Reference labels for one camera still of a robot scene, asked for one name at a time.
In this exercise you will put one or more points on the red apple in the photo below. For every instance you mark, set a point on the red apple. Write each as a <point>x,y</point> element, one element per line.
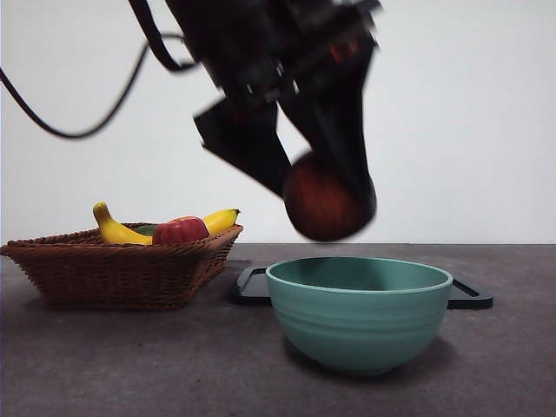
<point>180,230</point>

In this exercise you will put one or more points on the dark red plum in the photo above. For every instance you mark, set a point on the dark red plum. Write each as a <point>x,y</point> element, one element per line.
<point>317,204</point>

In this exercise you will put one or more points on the green avocado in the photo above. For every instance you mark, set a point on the green avocado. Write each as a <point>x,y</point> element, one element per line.
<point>145,230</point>

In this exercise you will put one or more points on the black rectangular tray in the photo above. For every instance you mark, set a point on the black rectangular tray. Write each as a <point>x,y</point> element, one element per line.
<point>249,295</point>

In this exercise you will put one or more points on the teal ribbed bowl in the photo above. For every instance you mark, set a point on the teal ribbed bowl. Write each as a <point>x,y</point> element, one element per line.
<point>356,330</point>

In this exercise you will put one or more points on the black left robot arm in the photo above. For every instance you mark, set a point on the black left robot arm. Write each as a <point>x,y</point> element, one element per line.
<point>243,35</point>

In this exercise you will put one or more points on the yellow banana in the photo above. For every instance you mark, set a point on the yellow banana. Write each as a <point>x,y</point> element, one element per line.
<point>114,233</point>

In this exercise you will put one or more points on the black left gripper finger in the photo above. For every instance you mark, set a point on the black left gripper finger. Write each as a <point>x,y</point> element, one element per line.
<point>247,139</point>
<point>343,121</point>

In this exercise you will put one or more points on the brown wicker basket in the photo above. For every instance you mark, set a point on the brown wicker basket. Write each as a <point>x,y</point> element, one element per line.
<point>108,278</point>

